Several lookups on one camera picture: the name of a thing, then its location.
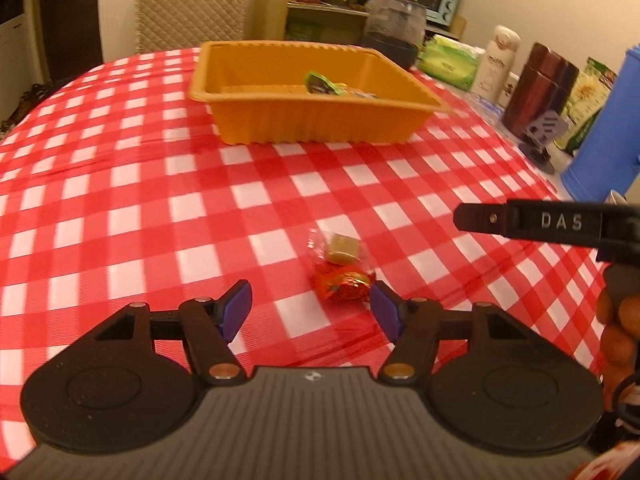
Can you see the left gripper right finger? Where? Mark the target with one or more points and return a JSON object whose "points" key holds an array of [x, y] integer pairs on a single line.
{"points": [[412, 326]]}

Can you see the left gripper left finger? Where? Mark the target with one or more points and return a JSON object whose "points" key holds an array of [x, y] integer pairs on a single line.
{"points": [[208, 326]]}

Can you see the red gold candy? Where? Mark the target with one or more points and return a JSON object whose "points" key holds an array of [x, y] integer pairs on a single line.
{"points": [[348, 283]]}

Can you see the clear tan candy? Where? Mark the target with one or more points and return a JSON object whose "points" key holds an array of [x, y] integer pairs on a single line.
{"points": [[335, 248]]}

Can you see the yellow green candy packet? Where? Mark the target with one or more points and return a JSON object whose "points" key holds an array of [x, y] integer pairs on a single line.
{"points": [[349, 91]]}

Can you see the dark green-edged snack bag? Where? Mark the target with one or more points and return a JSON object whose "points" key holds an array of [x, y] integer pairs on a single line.
{"points": [[318, 84]]}

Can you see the person's right hand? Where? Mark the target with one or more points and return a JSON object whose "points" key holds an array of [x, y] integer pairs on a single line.
{"points": [[618, 311]]}

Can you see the blue plastic jug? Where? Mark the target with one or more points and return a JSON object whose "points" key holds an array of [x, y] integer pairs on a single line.
{"points": [[609, 158]]}

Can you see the grey phone stand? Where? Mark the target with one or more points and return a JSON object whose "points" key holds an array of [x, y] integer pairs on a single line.
{"points": [[538, 134]]}

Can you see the green yellow tea bag package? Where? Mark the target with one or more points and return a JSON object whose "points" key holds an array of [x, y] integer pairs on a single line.
{"points": [[587, 98]]}

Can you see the brown wooden canister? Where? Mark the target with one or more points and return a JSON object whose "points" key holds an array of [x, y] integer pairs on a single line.
{"points": [[545, 84]]}

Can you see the red white checkered tablecloth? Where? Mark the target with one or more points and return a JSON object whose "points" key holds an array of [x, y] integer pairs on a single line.
{"points": [[118, 188]]}

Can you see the blue white tissue packet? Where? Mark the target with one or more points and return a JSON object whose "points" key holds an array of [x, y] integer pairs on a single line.
{"points": [[488, 111]]}

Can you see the white patterned mug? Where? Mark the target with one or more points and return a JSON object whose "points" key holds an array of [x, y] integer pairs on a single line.
{"points": [[507, 90]]}

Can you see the white miffy thermos bottle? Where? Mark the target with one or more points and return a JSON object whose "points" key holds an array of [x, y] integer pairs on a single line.
{"points": [[495, 64]]}

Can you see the green tissue pack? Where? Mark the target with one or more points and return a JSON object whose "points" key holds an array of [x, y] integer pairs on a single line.
{"points": [[450, 61]]}

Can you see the orange plastic tray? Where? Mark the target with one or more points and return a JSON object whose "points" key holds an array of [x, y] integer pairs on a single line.
{"points": [[292, 92]]}

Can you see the dark glass jar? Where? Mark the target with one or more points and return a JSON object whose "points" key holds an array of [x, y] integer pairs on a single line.
{"points": [[395, 28]]}

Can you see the wooden shelf unit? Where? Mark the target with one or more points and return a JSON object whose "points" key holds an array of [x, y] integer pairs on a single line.
{"points": [[306, 21]]}

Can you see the beige quilted chair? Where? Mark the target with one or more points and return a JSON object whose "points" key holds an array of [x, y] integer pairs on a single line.
{"points": [[163, 25]]}

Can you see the white cabinet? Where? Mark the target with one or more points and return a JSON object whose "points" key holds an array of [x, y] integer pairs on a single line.
{"points": [[17, 73]]}

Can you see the dark door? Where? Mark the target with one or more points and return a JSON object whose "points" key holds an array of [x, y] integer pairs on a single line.
{"points": [[71, 38]]}

